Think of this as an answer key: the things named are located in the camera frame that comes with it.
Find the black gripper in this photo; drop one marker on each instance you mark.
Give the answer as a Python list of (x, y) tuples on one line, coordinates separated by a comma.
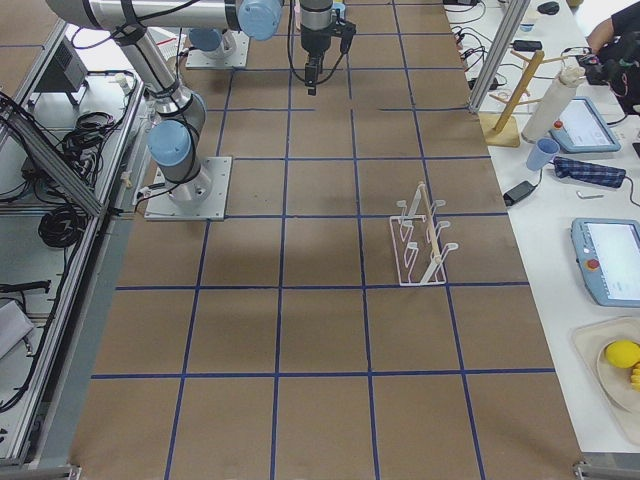
[(315, 43)]

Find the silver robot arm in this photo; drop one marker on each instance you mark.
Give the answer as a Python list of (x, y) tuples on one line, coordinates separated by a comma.
[(173, 142), (260, 20)]

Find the blue cup on side table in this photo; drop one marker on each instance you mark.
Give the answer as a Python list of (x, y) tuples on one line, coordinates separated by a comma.
[(543, 152)]

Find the wooden mug tree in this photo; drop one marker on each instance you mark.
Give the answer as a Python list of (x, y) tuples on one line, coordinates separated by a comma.
[(502, 130)]

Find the black power adapter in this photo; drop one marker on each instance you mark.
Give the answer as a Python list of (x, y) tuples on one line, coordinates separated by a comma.
[(518, 193)]

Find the grey control box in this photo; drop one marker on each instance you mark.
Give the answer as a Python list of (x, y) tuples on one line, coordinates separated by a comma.
[(65, 73)]

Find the folded plaid umbrella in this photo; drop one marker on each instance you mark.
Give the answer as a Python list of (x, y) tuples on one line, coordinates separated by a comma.
[(589, 172)]

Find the upper teach pendant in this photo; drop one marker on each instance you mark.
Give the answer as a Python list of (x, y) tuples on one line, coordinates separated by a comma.
[(581, 129)]

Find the teach pendant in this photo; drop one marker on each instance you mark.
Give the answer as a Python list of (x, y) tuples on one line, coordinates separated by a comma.
[(581, 129), (607, 254)]

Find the person in black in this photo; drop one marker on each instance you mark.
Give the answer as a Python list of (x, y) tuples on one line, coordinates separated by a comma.
[(615, 43)]

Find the lower teach pendant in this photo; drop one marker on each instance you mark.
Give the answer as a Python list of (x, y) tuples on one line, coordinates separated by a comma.
[(607, 254)]

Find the beige tray with plate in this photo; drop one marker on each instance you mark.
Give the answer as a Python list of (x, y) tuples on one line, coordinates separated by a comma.
[(615, 383)]

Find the yellow lemon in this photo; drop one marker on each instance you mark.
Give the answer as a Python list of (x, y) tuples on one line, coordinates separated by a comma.
[(622, 354)]

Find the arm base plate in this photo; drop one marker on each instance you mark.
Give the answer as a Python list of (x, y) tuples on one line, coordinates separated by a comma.
[(204, 198), (230, 51)]

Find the white wire cup rack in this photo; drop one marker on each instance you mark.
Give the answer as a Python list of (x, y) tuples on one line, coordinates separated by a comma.
[(419, 253)]

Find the aluminium frame post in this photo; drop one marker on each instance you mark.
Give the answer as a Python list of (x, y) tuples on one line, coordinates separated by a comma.
[(504, 34)]

